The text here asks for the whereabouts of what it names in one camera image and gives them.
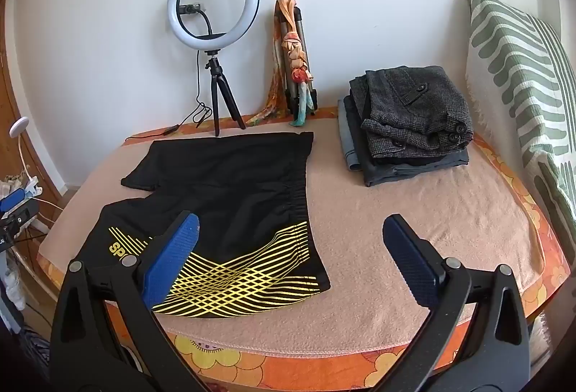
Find folded grey tripod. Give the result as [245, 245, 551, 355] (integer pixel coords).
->
[274, 7, 320, 111]

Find black ring light cable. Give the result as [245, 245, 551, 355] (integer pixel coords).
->
[123, 50, 212, 143]

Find folded dark grey pants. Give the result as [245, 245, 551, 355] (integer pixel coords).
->
[344, 95, 469, 188]

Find peach towel blanket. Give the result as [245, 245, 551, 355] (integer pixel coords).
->
[38, 106, 547, 350]

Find green striped white pillow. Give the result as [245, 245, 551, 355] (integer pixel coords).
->
[465, 0, 576, 235]

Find white desk lamp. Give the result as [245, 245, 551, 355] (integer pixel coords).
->
[10, 117, 37, 195]

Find folded blue-grey pants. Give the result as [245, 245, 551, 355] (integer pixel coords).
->
[337, 97, 363, 172]

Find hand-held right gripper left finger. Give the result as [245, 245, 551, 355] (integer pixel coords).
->
[49, 210, 201, 392]

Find folded grey tweed pants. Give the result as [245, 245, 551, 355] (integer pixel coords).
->
[350, 65, 474, 159]

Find black shorts with yellow stripes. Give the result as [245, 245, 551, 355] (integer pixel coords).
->
[99, 131, 332, 320]

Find small black tripod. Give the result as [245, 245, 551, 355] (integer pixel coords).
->
[204, 49, 246, 137]

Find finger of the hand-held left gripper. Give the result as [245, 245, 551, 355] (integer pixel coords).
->
[0, 188, 25, 213]

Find white ring light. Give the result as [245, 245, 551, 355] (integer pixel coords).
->
[167, 0, 261, 48]

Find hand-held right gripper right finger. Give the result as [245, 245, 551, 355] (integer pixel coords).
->
[382, 214, 534, 392]

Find dark striped cloth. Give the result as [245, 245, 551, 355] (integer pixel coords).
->
[15, 324, 52, 379]

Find folded tripod with orange scarf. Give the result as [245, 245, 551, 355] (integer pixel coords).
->
[245, 0, 318, 129]

